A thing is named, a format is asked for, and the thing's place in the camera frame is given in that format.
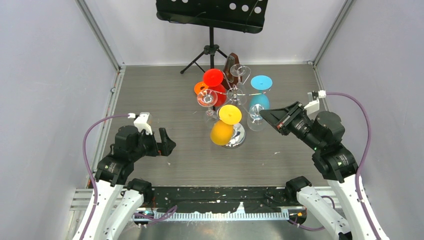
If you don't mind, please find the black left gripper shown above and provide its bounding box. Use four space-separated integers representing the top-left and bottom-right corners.
131 127 176 161

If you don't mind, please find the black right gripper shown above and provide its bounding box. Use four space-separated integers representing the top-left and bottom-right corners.
258 100 323 151

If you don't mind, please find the clear textured wine glass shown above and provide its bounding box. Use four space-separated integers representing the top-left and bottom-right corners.
247 104 266 132

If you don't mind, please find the chrome wine glass rack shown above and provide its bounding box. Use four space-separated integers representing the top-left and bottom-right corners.
198 64 269 149

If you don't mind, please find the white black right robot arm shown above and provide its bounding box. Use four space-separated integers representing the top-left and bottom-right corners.
259 102 389 240

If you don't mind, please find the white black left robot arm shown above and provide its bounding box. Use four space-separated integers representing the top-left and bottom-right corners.
73 125 176 240

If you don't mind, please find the blue wine glass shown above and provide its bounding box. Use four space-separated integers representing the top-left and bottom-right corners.
249 75 273 110

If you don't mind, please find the yellow wine glass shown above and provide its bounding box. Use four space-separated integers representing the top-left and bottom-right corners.
210 104 242 146

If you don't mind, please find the red wine glass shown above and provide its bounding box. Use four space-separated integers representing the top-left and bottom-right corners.
202 68 227 107

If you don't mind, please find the brown metronome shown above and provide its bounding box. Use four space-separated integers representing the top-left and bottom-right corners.
221 52 240 91

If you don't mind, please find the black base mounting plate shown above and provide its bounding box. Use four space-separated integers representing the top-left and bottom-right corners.
142 186 303 214

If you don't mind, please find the black music stand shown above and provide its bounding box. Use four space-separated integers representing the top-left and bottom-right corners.
155 0 268 74

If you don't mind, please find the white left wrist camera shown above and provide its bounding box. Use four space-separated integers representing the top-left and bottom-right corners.
133 112 154 135

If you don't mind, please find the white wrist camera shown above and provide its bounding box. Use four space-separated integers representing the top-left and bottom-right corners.
133 112 154 135
304 90 327 116

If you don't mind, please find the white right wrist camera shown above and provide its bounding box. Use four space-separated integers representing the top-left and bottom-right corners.
304 90 327 116

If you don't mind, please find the aluminium frame rail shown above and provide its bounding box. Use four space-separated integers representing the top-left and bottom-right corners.
69 185 374 223

